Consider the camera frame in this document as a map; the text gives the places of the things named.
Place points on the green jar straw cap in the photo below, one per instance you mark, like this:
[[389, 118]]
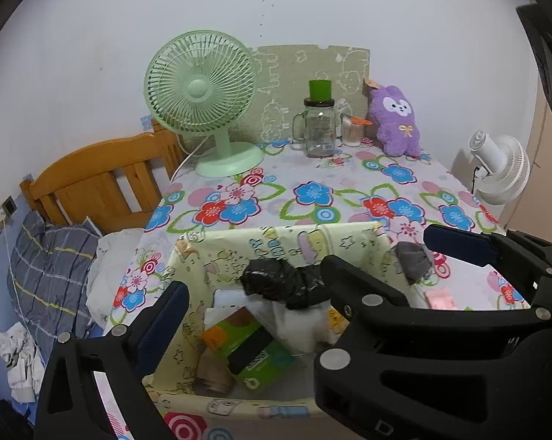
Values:
[[320, 90]]

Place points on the white desk fan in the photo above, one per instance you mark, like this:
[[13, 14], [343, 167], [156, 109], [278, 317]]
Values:
[[506, 164]]

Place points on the grey drawstring pouch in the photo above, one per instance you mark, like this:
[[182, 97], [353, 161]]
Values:
[[415, 259]]

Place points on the green cartoon backing board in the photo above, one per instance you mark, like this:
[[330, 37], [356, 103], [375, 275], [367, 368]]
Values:
[[284, 74]]

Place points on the blue plaid pillow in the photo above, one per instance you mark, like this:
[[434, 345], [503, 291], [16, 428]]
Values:
[[47, 278]]

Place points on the pink paper slip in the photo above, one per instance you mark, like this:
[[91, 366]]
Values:
[[440, 299]]

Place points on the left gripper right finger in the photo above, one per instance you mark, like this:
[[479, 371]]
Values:
[[363, 298]]

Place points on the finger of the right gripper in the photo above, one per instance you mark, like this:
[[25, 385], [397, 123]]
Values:
[[515, 254]]

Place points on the white crumpled cloth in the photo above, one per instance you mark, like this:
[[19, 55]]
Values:
[[24, 367]]

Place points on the small cotton swab jar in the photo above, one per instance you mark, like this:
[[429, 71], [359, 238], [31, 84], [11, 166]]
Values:
[[352, 129]]

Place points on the glass mason jar mug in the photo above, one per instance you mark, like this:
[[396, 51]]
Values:
[[314, 128]]

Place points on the white crumpled bedding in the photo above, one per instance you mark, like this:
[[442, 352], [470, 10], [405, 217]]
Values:
[[114, 252]]

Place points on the white and brown sock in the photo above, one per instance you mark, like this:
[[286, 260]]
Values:
[[213, 374]]

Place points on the floral tablecloth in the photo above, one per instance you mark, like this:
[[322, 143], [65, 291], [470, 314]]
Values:
[[402, 194]]

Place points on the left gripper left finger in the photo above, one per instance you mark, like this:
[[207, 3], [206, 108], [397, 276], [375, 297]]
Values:
[[145, 340]]

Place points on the green tissue pack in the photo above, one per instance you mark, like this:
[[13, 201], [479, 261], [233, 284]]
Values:
[[249, 351]]

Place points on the wall power socket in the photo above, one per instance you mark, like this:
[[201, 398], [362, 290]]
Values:
[[7, 210]]

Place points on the black plastic bag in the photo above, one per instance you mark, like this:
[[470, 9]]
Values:
[[298, 288]]

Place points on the purple plush toy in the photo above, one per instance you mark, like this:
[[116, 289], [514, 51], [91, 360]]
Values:
[[394, 117]]

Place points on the green desk fan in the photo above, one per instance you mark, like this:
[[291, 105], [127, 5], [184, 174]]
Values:
[[199, 84]]

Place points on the yellow fabric storage box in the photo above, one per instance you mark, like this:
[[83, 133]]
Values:
[[258, 313]]

